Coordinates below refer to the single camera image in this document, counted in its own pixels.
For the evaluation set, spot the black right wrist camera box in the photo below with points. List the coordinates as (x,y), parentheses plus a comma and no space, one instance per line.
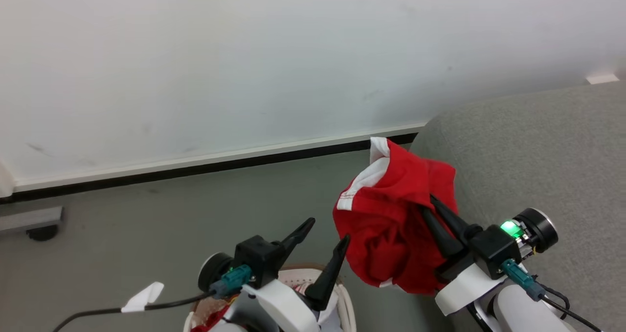
(491,249)

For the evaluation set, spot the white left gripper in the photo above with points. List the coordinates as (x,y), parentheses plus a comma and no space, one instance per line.
(288,307)

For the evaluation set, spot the black caster wheel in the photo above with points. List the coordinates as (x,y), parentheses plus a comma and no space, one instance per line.
(43,233)

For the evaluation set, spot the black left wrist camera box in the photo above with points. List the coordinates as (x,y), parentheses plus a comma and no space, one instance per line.
(257,258)

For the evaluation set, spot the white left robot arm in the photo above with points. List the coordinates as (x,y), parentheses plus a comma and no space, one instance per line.
(212,271)

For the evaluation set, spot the grey fabric sofa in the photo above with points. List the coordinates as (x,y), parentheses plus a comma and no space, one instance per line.
(538,151)

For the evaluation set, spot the grey furniture base bar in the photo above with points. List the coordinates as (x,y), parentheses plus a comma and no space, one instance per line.
(29,218)

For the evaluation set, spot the red garment with white trim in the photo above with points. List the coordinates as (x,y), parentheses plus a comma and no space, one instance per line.
(386,224)

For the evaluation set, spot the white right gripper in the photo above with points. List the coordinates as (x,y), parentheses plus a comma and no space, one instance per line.
(464,288)

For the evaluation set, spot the white laundry basket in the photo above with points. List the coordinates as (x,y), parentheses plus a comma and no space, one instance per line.
(348,307)

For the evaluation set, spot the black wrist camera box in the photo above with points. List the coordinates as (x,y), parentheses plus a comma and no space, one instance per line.
(491,249)
(257,258)

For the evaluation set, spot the white wall baseboard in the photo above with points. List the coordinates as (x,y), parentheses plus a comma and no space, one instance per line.
(195,160)

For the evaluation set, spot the small white wall block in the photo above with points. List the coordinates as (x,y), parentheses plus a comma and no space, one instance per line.
(602,78)

